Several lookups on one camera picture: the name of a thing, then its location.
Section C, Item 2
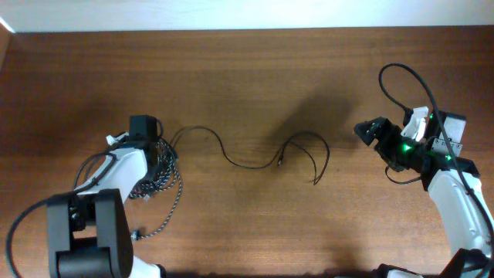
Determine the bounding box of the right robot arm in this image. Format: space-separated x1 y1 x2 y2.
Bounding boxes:
354 107 493 277

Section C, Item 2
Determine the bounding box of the black white braided cable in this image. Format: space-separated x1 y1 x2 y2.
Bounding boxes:
127 137 184 242

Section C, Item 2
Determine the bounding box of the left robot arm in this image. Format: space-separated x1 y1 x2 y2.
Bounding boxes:
46 115 166 277

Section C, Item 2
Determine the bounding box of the thin black cable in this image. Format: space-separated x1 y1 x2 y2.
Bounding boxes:
155 119 331 186

